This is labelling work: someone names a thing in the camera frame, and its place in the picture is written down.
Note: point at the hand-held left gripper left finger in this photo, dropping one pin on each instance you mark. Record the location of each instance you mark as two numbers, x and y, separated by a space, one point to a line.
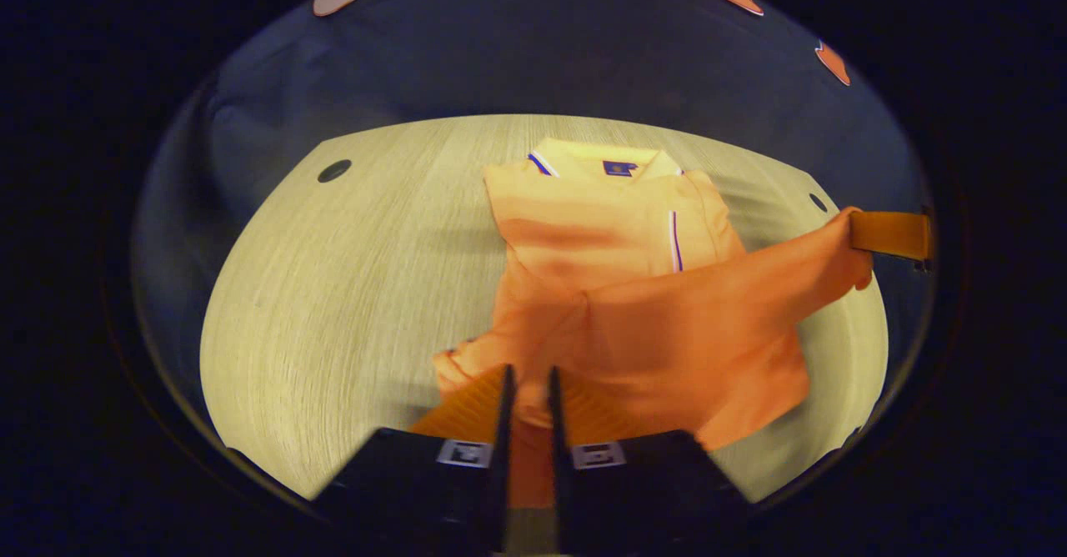
505 474

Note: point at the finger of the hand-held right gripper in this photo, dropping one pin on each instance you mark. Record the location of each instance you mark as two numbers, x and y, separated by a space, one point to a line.
888 234

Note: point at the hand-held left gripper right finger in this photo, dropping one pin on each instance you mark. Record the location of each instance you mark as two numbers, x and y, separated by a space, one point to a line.
557 474

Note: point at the orange T-shirt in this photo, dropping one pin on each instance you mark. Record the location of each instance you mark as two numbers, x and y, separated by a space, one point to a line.
650 323

